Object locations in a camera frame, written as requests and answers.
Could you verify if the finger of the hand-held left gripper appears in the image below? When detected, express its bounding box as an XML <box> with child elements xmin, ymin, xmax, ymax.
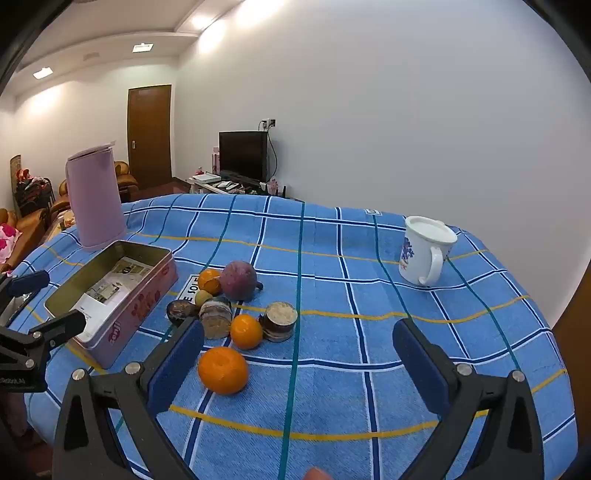
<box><xmin>0</xmin><ymin>309</ymin><xmax>88</xmax><ymax>358</ymax></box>
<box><xmin>0</xmin><ymin>270</ymin><xmax>51</xmax><ymax>305</ymax></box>

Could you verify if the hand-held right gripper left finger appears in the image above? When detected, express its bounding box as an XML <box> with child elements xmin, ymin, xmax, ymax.
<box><xmin>52</xmin><ymin>318</ymin><xmax>205</xmax><ymax>480</ymax></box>

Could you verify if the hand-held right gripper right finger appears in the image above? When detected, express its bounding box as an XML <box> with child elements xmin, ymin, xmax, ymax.
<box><xmin>392</xmin><ymin>318</ymin><xmax>546</xmax><ymax>480</ymax></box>

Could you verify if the large orange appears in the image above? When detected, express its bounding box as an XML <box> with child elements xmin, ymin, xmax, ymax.
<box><xmin>198</xmin><ymin>346</ymin><xmax>250</xmax><ymax>396</ymax></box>

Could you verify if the dark brown round fruit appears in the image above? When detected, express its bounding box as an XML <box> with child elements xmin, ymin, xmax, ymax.
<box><xmin>166</xmin><ymin>299</ymin><xmax>200</xmax><ymax>326</ymax></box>

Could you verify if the purple sugarcane piece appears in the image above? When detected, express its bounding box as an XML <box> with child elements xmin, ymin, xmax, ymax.
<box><xmin>198</xmin><ymin>296</ymin><xmax>233</xmax><ymax>340</ymax></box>

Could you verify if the pink metal tin box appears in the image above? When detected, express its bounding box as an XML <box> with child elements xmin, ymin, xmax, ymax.
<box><xmin>44</xmin><ymin>240</ymin><xmax>179</xmax><ymax>370</ymax></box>

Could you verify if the small orange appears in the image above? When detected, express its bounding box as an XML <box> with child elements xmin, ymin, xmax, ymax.
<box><xmin>229</xmin><ymin>314</ymin><xmax>264</xmax><ymax>350</ymax></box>

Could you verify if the partly peeled orange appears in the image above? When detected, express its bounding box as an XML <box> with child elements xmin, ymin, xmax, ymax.
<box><xmin>198</xmin><ymin>268</ymin><xmax>223</xmax><ymax>296</ymax></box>

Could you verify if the purple round root vegetable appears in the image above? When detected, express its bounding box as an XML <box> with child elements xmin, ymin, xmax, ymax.
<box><xmin>219</xmin><ymin>261</ymin><xmax>265</xmax><ymax>303</ymax></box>

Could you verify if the round tin with rice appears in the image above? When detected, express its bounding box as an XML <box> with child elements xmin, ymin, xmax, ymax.
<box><xmin>257</xmin><ymin>301</ymin><xmax>299</xmax><ymax>343</ymax></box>

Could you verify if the pink floral cushion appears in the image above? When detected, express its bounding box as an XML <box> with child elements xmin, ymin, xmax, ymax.
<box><xmin>0</xmin><ymin>223</ymin><xmax>21</xmax><ymax>264</ymax></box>

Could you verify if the brown leather sofa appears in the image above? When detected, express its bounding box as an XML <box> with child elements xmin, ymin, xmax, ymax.
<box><xmin>0</xmin><ymin>194</ymin><xmax>70</xmax><ymax>273</ymax></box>

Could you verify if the dark cluttered rack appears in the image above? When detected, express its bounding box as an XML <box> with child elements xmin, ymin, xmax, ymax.
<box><xmin>14</xmin><ymin>168</ymin><xmax>54</xmax><ymax>217</ymax></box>

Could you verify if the blue checked blanket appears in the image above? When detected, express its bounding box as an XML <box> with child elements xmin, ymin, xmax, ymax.
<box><xmin>14</xmin><ymin>193</ymin><xmax>580</xmax><ymax>480</ymax></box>

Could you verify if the pink electric kettle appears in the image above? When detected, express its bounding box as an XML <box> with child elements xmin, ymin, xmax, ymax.
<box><xmin>65</xmin><ymin>143</ymin><xmax>127</xmax><ymax>251</ymax></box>

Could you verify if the white mug with blue print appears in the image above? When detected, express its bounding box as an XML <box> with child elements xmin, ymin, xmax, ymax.
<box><xmin>398</xmin><ymin>215</ymin><xmax>459</xmax><ymax>287</ymax></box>

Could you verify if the brown leather armchair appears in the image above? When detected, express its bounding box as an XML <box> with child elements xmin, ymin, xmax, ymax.
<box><xmin>113</xmin><ymin>161</ymin><xmax>139</xmax><ymax>204</ymax></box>

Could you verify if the white television stand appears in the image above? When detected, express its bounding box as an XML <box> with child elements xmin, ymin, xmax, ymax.
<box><xmin>187</xmin><ymin>175</ymin><xmax>278</xmax><ymax>197</ymax></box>

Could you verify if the brown wooden door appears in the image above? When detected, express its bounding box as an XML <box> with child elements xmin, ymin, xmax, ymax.
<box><xmin>128</xmin><ymin>84</ymin><xmax>172</xmax><ymax>190</ymax></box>

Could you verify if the black television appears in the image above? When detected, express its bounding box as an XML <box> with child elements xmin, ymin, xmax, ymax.
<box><xmin>218</xmin><ymin>130</ymin><xmax>269</xmax><ymax>184</ymax></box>

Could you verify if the black power cable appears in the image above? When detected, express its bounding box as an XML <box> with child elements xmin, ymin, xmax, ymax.
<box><xmin>259</xmin><ymin>121</ymin><xmax>279</xmax><ymax>183</ymax></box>

